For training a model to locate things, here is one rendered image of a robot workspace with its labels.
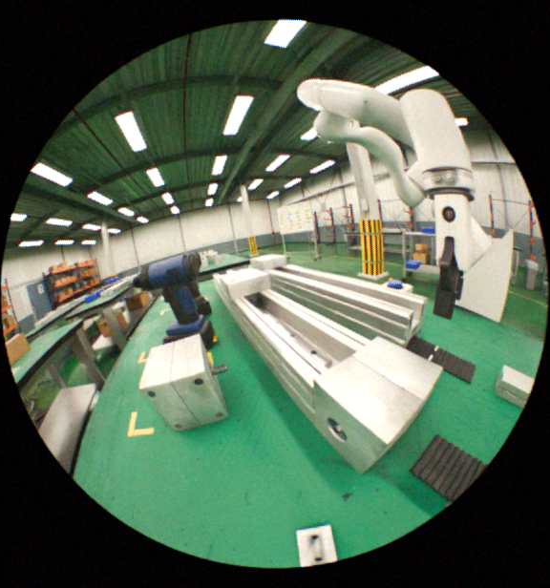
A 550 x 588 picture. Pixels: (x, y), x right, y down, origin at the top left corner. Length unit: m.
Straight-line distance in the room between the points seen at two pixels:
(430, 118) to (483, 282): 0.42
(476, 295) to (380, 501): 0.52
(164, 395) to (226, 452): 0.10
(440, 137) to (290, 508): 0.44
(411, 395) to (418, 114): 0.32
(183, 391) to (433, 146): 0.43
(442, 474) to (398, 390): 0.11
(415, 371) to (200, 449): 0.26
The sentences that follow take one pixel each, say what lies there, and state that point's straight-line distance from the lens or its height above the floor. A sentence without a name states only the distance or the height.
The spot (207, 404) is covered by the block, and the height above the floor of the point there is 0.82.
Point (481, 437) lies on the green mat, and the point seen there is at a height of 0.78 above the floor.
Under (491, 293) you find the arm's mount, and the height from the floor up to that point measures 0.85.
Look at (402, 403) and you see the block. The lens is 0.16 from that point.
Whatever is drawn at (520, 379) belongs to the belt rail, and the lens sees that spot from 0.39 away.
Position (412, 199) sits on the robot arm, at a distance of 0.75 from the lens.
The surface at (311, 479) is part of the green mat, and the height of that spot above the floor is 0.78.
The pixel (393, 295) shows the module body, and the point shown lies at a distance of 0.39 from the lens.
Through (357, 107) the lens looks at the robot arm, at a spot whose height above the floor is 1.23.
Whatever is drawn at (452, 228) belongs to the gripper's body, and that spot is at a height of 1.00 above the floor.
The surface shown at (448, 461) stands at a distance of 0.23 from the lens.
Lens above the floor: 1.00
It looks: 19 degrees down
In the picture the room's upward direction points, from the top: 10 degrees counter-clockwise
